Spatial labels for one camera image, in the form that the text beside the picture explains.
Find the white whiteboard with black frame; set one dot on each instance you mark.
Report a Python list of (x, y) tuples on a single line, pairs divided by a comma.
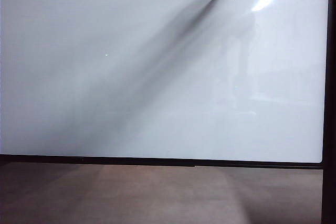
[(162, 77)]

